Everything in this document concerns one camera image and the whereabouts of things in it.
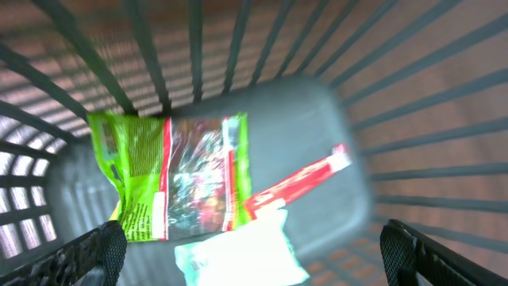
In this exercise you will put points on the grey plastic shopping basket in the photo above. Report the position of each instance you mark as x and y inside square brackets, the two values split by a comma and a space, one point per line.
[417, 90]

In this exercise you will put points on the green candy bag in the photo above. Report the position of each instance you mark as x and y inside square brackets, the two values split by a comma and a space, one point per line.
[176, 178]

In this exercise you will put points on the teal white tissue pack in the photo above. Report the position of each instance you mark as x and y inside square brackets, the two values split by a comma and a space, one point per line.
[258, 253]

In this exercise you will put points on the red snack bar wrapper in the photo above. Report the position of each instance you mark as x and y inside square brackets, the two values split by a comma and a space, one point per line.
[299, 183]

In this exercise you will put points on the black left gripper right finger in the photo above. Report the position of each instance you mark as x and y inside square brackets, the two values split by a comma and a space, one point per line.
[412, 259]

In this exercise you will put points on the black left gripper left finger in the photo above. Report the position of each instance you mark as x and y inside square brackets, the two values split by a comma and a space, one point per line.
[95, 258]

